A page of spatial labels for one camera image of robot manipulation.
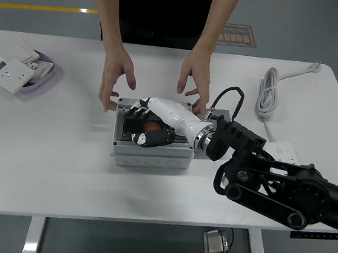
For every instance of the person's left forearm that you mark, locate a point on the person's left forearm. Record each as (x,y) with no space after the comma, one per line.
(218,19)

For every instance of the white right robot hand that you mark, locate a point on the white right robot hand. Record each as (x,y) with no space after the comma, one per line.
(170,114)

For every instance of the white switch plate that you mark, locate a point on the white switch plate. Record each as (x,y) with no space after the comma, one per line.
(18,53)

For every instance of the person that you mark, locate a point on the person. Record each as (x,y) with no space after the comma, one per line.
(164,7)

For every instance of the grey box with clear lid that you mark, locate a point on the grey box with clear lid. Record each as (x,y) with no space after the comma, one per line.
(152,161)

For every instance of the black table control panel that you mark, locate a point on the black table control panel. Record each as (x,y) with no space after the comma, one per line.
(315,235)

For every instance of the white power strip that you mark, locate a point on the white power strip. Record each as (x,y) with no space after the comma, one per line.
(285,150)

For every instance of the person's right forearm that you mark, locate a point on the person's right forearm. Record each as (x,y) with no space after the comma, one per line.
(106,9)

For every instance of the purple oval tray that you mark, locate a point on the purple oval tray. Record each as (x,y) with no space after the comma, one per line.
(41,80)

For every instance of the grey under-table control box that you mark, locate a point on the grey under-table control box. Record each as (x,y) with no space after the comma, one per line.
(213,243)

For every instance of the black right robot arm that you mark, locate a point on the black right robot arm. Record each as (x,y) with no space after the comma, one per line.
(272,181)

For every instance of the brown floor sign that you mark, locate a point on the brown floor sign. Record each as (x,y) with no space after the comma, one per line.
(243,37)

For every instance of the person's left hand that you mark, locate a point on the person's left hand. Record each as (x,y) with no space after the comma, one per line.
(199,72)

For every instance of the person's right hand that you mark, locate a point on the person's right hand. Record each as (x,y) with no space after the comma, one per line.
(115,65)

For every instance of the white perforated socket plate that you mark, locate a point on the white perforated socket plate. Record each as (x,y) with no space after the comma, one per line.
(42,67)

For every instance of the orange cylinder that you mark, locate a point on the orange cylinder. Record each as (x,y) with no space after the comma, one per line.
(152,127)

